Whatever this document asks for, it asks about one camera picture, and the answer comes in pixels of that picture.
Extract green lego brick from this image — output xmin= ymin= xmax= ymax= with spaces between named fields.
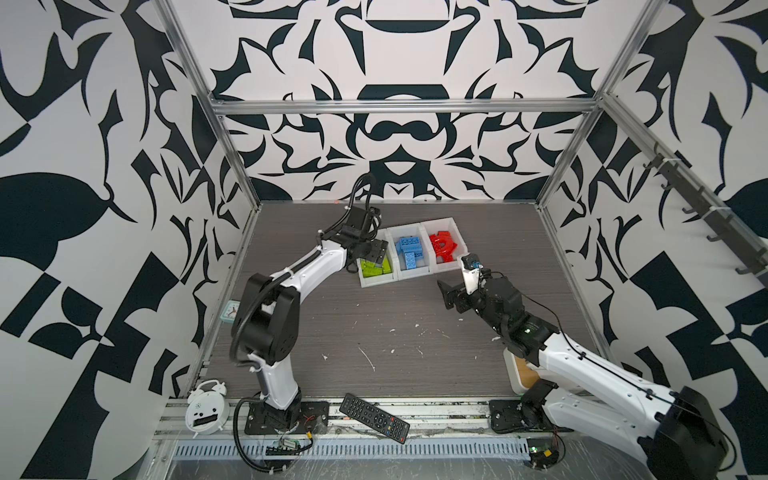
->
xmin=360 ymin=258 xmax=392 ymax=278

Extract blue lego brick large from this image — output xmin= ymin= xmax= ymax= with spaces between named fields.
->
xmin=395 ymin=236 xmax=423 ymax=254

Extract red arch lego piece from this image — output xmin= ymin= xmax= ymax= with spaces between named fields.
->
xmin=429 ymin=230 xmax=468 ymax=264

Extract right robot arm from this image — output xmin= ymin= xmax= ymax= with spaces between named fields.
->
xmin=438 ymin=269 xmax=738 ymax=479

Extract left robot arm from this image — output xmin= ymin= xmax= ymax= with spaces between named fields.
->
xmin=229 ymin=204 xmax=388 ymax=431

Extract white three-compartment bin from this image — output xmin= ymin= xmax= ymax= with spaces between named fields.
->
xmin=357 ymin=217 xmax=469 ymax=288

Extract small teal alarm clock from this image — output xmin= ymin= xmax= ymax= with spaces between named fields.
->
xmin=219 ymin=300 xmax=240 ymax=324

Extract green circuit board right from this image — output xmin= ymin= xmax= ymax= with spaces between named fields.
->
xmin=525 ymin=443 xmax=563 ymax=471

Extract green circuit board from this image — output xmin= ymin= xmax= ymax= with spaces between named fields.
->
xmin=265 ymin=438 xmax=314 ymax=456
xmin=525 ymin=443 xmax=563 ymax=471

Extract black remote control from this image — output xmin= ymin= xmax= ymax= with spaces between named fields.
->
xmin=339 ymin=393 xmax=410 ymax=444

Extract green circuit board left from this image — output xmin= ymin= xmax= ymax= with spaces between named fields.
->
xmin=265 ymin=438 xmax=314 ymax=456

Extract white alarm clock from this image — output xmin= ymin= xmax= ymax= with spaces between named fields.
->
xmin=184 ymin=379 xmax=229 ymax=437

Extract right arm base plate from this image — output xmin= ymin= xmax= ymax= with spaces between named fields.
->
xmin=488 ymin=399 xmax=572 ymax=434

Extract white cable duct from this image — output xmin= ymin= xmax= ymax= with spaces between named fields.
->
xmin=173 ymin=437 xmax=530 ymax=461

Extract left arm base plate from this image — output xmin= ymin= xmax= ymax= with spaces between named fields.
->
xmin=244 ymin=401 xmax=330 ymax=435

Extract black coat hook rail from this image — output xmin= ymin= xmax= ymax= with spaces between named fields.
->
xmin=644 ymin=142 xmax=767 ymax=289

